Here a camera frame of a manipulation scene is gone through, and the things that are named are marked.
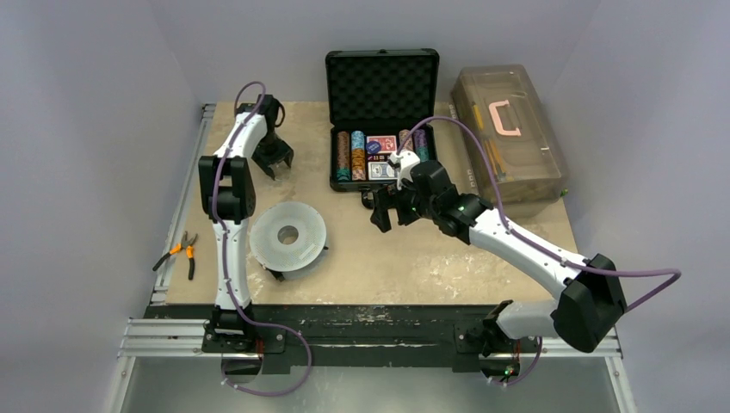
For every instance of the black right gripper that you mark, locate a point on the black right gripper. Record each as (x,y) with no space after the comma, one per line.
(393,201)

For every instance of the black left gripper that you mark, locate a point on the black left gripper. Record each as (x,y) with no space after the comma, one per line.
(274,159)

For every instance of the blue small blind button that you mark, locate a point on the blue small blind button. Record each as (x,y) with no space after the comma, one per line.
(373,147)

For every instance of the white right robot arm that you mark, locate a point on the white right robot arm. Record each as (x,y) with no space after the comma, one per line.
(585,303)

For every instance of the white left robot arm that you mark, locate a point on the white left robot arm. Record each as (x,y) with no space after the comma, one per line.
(228,198)

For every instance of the black poker set case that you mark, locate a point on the black poker set case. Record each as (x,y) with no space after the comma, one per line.
(378,92)

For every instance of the blue playing card deck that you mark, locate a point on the blue playing card deck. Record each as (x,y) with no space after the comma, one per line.
(380,171)

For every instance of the orange yellow chip stack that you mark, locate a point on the orange yellow chip stack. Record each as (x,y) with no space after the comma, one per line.
(358,164)

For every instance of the red playing card deck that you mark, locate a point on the red playing card deck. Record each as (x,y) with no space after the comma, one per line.
(389,143)

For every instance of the peach chip stack right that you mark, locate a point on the peach chip stack right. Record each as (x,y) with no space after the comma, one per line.
(406,140)

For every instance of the dark green chip stack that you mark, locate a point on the dark green chip stack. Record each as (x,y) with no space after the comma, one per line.
(421,147)

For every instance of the light blue chip stack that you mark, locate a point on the light blue chip stack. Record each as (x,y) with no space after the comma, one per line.
(358,140)

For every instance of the long brown chip stack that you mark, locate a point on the long brown chip stack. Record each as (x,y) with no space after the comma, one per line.
(343,157)

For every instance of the translucent plastic toolbox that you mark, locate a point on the translucent plastic toolbox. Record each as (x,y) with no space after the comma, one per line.
(512,149)

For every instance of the white perforated cable spool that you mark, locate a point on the white perforated cable spool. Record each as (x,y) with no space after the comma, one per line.
(289,240)

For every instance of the orange handled pliers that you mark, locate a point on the orange handled pliers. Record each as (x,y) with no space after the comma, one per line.
(186,245)

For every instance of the aluminium frame rail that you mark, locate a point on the aluminium frame rail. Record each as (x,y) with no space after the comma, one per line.
(166,338)

